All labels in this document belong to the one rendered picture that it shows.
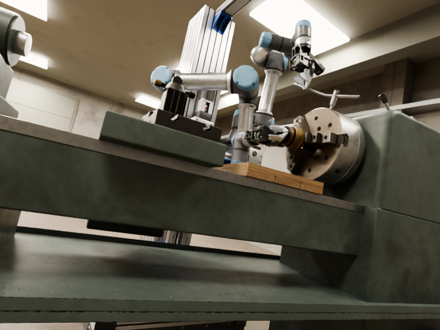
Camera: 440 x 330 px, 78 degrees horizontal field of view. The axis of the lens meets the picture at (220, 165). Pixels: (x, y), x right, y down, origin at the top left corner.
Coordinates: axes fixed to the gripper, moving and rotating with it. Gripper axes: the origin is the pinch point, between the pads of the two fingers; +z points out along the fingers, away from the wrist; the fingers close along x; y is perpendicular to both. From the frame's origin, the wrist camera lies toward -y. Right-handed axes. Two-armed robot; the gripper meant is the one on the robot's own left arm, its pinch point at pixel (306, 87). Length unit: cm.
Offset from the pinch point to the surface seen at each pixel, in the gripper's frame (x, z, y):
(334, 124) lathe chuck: 14.0, 23.8, -0.8
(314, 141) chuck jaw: 9.5, 31.4, 5.2
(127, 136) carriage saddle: 20, 53, 72
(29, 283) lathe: 7, 85, 83
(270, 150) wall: -376, -153, -262
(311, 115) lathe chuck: 2.4, 15.1, -0.8
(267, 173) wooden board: 15, 51, 30
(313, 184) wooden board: 15, 51, 12
